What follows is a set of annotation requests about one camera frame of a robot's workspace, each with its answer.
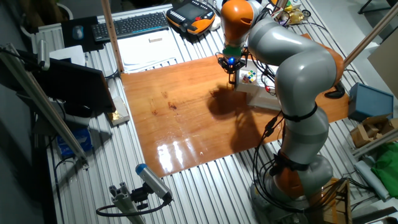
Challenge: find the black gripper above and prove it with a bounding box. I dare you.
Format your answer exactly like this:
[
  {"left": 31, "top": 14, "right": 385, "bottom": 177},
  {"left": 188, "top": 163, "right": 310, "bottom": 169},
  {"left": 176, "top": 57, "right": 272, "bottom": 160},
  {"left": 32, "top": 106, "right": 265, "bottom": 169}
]
[{"left": 218, "top": 55, "right": 247, "bottom": 81}]

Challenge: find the white drawer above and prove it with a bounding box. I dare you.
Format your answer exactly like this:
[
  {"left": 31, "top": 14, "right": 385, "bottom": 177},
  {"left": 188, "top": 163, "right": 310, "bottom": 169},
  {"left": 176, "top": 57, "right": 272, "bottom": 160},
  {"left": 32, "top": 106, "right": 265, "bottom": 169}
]
[{"left": 234, "top": 58, "right": 268, "bottom": 94}]

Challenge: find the white plastic drawer cabinet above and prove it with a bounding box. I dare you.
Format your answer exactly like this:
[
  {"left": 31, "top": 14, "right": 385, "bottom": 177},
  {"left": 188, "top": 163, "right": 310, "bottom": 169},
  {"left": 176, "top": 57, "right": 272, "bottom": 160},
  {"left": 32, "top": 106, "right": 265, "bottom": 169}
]
[{"left": 245, "top": 57, "right": 284, "bottom": 111}]

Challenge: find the multicoloured puzzle cube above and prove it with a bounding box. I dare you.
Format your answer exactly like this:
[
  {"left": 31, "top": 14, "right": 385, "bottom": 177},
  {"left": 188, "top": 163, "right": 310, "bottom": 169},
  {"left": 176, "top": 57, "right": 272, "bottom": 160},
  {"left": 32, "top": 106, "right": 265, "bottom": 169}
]
[{"left": 241, "top": 70, "right": 257, "bottom": 85}]

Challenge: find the white egg-shaped object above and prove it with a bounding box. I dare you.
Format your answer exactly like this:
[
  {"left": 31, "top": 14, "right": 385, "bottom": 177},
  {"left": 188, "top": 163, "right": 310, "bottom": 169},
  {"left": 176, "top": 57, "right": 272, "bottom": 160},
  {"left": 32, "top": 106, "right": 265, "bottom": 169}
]
[{"left": 208, "top": 15, "right": 222, "bottom": 32}]

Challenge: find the glossy wooden board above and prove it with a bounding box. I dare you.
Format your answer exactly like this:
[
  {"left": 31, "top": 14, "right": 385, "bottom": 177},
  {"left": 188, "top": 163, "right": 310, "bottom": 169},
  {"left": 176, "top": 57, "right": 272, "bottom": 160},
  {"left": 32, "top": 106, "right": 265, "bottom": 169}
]
[{"left": 120, "top": 32, "right": 351, "bottom": 179}]

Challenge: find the orange and black teach pendant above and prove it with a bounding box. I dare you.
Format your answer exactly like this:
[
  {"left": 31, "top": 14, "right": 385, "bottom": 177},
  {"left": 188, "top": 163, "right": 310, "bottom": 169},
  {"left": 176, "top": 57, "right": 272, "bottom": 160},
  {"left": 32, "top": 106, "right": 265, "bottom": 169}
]
[{"left": 165, "top": 0, "right": 216, "bottom": 35}]

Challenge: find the white paper stack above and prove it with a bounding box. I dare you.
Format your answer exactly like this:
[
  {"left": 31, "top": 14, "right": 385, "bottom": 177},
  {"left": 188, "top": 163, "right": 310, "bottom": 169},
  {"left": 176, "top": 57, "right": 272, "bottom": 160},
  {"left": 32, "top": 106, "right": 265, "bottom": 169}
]
[{"left": 116, "top": 29, "right": 181, "bottom": 73}]

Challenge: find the black stand base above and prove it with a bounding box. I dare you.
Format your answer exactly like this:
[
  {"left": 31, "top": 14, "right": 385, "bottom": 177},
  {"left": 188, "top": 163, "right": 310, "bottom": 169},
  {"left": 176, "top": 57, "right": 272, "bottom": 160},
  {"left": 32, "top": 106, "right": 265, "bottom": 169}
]
[{"left": 324, "top": 80, "right": 346, "bottom": 100}]

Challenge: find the black computer keyboard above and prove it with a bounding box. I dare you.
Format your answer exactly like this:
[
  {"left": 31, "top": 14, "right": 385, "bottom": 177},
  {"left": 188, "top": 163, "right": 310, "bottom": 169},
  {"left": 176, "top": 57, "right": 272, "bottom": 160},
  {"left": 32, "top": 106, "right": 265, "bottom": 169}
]
[{"left": 91, "top": 11, "right": 170, "bottom": 43}]

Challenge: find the small gold foil box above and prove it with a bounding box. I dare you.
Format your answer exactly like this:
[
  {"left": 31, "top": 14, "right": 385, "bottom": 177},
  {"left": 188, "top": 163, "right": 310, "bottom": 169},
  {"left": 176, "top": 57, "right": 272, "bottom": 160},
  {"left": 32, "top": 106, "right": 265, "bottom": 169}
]
[{"left": 107, "top": 96, "right": 131, "bottom": 126}]

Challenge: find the blue box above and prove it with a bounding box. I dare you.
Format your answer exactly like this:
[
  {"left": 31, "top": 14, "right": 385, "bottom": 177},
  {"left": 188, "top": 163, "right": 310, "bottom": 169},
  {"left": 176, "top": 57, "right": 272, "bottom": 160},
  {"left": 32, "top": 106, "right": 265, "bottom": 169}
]
[{"left": 347, "top": 82, "right": 395, "bottom": 123}]

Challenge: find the cardboard box with wood blocks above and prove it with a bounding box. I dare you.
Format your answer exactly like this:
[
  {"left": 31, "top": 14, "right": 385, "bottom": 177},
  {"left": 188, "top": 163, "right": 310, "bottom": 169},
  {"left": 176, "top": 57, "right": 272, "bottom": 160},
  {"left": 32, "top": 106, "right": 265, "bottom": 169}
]
[{"left": 349, "top": 113, "right": 398, "bottom": 149}]

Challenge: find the beige flat panel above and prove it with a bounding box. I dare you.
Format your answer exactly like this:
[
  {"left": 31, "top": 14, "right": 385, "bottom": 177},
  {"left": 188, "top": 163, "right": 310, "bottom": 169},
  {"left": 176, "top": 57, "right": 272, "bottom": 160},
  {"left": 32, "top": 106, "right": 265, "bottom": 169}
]
[{"left": 368, "top": 29, "right": 398, "bottom": 100}]

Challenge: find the black monitor panel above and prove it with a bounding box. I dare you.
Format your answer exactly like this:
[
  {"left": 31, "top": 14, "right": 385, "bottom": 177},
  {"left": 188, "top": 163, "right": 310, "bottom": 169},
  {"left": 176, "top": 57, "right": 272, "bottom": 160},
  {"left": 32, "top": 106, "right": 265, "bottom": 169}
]
[{"left": 17, "top": 49, "right": 116, "bottom": 114}]

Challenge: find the aluminium profile bar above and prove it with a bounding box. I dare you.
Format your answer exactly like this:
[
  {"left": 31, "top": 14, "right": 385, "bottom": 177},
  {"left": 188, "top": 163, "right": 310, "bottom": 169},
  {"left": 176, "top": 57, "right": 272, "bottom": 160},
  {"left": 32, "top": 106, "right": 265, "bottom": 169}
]
[{"left": 353, "top": 129, "right": 398, "bottom": 158}]

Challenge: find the grey computer mouse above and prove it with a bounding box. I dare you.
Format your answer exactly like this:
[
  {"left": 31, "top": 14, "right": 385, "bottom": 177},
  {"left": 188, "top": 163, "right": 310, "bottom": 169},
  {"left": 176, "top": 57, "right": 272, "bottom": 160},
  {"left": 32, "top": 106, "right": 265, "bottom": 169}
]
[{"left": 72, "top": 24, "right": 85, "bottom": 40}]

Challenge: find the white flat box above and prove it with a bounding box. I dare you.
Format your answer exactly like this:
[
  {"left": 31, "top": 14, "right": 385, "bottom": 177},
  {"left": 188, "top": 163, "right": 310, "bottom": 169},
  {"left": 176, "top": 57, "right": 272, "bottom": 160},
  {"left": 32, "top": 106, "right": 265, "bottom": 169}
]
[{"left": 49, "top": 45, "right": 86, "bottom": 68}]

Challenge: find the wooden crate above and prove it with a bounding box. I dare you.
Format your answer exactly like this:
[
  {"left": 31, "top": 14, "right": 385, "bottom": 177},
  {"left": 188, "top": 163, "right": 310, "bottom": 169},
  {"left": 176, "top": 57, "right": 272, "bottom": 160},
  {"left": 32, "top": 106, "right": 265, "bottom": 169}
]
[{"left": 307, "top": 179, "right": 352, "bottom": 224}]

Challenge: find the black mouse pad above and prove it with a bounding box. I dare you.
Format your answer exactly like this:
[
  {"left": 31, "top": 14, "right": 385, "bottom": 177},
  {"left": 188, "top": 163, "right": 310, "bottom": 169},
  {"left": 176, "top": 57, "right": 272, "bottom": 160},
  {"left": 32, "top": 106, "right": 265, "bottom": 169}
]
[{"left": 60, "top": 15, "right": 105, "bottom": 53}]

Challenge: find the blue tissue pack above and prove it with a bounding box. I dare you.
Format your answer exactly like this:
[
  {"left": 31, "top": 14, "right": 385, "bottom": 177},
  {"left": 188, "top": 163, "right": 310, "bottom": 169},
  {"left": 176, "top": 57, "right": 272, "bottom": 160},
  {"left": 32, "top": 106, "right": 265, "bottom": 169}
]
[{"left": 56, "top": 127, "right": 93, "bottom": 158}]

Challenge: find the white rolled sheet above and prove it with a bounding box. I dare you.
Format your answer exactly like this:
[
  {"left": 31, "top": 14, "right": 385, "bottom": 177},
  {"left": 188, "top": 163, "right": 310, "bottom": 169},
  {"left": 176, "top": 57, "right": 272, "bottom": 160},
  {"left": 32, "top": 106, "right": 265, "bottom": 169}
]
[{"left": 354, "top": 160, "right": 391, "bottom": 202}]

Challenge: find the green cloth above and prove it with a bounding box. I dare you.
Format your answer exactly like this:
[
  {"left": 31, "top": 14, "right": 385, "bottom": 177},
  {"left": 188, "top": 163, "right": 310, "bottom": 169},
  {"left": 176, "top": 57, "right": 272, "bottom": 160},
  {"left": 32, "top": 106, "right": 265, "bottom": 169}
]
[{"left": 371, "top": 141, "right": 398, "bottom": 198}]

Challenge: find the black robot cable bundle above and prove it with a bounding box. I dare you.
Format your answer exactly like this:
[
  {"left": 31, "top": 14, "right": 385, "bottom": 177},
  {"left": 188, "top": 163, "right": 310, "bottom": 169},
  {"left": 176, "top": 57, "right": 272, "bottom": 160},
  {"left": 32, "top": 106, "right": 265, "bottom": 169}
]
[{"left": 248, "top": 49, "right": 312, "bottom": 214}]

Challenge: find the silver depth camera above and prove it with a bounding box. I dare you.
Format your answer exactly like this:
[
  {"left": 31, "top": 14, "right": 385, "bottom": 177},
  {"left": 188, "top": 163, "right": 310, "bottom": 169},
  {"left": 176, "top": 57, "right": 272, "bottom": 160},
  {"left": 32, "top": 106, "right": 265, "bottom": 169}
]
[
  {"left": 135, "top": 163, "right": 174, "bottom": 202},
  {"left": 37, "top": 39, "right": 50, "bottom": 71}
]

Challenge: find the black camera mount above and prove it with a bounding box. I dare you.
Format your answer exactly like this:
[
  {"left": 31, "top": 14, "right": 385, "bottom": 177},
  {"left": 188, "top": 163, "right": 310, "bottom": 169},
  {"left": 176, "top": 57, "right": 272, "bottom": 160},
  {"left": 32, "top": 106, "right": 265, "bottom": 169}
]
[{"left": 130, "top": 183, "right": 150, "bottom": 211}]

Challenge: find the short aluminium profile post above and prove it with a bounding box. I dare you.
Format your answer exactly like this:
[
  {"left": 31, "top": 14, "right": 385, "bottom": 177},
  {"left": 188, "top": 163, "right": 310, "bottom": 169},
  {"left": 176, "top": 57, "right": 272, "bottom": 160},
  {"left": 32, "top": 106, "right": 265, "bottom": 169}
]
[{"left": 108, "top": 182, "right": 147, "bottom": 224}]

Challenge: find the black camera cable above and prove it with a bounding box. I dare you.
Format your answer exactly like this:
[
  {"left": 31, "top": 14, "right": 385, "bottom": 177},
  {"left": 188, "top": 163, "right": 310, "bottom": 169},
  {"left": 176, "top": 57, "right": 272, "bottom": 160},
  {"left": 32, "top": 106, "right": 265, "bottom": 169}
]
[{"left": 95, "top": 192, "right": 174, "bottom": 218}]

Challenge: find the long aluminium frame strut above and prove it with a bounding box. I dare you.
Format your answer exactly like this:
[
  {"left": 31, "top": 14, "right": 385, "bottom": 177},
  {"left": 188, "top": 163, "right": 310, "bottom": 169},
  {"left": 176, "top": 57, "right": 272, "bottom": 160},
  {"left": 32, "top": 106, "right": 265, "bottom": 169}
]
[{"left": 0, "top": 43, "right": 90, "bottom": 169}]

